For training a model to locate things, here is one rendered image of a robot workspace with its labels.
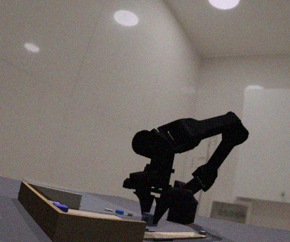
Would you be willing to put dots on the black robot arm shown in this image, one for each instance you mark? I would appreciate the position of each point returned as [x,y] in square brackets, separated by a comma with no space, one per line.
[184,135]

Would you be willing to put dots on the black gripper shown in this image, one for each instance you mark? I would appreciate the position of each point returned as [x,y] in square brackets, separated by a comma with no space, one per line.
[168,196]

